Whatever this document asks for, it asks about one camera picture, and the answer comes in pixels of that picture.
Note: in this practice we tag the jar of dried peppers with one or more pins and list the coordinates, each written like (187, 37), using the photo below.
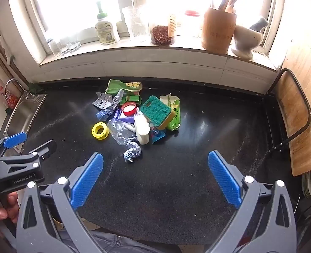
(160, 35)

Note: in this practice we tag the steel sink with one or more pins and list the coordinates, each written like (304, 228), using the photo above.
(20, 116)

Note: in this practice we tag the clear drinking glass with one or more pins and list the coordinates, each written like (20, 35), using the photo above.
(75, 43)
(54, 48)
(65, 46)

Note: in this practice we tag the red jar lid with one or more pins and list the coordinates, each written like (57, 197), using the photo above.
(129, 108)

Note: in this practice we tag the yellow tape roll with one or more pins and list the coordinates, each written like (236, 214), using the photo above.
(105, 135)

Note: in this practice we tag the white stone mortar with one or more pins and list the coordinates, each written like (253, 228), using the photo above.
(243, 40)

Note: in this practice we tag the blue toothpaste tube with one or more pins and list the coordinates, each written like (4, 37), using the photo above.
(121, 116)

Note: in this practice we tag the green toy car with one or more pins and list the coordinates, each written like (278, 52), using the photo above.
(133, 99)

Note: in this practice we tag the clear plastic bottle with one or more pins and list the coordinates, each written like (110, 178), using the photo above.
(118, 133)

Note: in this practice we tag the wooden chair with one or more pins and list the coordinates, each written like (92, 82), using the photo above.
(302, 92)

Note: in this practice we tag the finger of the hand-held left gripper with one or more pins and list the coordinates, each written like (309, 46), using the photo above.
(46, 147)
(15, 139)

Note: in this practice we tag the silver blister pack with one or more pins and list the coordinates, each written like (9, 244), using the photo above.
(102, 100)

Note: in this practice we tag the green drink carton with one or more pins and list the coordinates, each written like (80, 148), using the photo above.
(176, 116)

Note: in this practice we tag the crumpled blue wrapper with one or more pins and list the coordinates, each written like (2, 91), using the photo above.
(104, 113)
(131, 152)

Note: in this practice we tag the green cartoon snack bag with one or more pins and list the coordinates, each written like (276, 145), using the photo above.
(115, 85)

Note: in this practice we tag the bamboo chopstick holder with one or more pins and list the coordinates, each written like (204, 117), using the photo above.
(216, 31)

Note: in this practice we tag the green and yellow sponge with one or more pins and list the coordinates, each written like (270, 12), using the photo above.
(155, 109)

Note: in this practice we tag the person's jeans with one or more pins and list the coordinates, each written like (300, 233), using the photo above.
(113, 242)

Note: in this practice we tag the red-capped clear jar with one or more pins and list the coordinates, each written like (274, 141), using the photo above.
(191, 13)

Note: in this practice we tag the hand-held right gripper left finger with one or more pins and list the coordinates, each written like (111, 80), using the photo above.
(88, 179)

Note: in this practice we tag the wooden cutting board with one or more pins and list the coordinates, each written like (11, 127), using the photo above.
(292, 110)

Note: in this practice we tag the steel faucet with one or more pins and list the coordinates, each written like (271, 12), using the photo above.
(10, 81)

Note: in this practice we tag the white window frame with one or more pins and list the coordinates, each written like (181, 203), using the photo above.
(270, 18)

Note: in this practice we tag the tall clear glass jar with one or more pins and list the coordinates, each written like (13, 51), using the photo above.
(137, 23)

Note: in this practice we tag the pink printed bottle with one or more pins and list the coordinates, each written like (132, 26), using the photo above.
(10, 100)

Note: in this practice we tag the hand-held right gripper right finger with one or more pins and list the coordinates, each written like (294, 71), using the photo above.
(224, 179)

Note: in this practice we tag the grey stone pestle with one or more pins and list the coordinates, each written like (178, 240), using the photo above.
(259, 23)

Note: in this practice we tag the blue plastic scrap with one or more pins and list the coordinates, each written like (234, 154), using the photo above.
(158, 137)

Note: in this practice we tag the small white bottle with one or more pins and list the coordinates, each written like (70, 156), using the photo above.
(142, 133)

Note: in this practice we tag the person's left hand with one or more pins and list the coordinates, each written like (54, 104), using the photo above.
(13, 205)

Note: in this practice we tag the white dish soap bottle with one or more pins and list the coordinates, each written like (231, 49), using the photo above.
(106, 31)

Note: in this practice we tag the dark green cloth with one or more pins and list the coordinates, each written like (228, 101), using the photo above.
(34, 88)

